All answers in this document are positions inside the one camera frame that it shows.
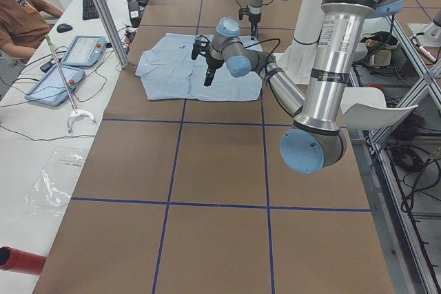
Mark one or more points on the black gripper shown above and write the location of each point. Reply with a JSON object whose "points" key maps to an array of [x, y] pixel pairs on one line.
{"points": [[254, 20], [211, 65]]}

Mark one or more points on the light blue striped shirt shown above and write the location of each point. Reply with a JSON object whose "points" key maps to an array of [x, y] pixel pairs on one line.
{"points": [[167, 72]]}

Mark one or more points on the upper teach pendant tablet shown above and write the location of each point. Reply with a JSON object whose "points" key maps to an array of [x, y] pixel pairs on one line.
{"points": [[84, 51]]}

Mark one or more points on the teach pendant tablet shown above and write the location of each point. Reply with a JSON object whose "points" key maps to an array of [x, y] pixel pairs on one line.
{"points": [[84, 51], [50, 90]]}

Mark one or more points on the white chair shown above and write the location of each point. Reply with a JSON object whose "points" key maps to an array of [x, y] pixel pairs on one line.
{"points": [[365, 108]]}

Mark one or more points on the black keyboard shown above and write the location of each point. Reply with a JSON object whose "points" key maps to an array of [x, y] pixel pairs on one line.
{"points": [[89, 10]]}

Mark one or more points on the reacher grabber stick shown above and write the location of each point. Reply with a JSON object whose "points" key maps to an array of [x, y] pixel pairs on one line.
{"points": [[76, 112]]}

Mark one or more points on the black computer mouse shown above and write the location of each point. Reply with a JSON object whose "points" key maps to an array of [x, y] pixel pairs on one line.
{"points": [[63, 27]]}

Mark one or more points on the lower teach pendant tablet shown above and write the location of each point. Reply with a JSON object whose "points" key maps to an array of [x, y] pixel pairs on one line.
{"points": [[50, 90]]}

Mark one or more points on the person in brown shirt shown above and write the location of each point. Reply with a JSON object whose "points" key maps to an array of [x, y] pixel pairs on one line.
{"points": [[22, 26]]}

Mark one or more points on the clear plastic bag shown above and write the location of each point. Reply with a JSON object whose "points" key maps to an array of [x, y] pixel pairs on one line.
{"points": [[49, 196]]}

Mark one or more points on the red cylinder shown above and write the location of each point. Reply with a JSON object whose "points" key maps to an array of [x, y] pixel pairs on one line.
{"points": [[19, 261]]}

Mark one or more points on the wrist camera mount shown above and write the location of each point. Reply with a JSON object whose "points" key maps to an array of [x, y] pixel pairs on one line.
{"points": [[200, 48], [242, 12]]}

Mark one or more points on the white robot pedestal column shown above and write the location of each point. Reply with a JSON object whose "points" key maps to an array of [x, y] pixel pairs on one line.
{"points": [[309, 23]]}

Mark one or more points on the aluminium frame post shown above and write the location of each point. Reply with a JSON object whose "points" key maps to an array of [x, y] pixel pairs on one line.
{"points": [[111, 31]]}

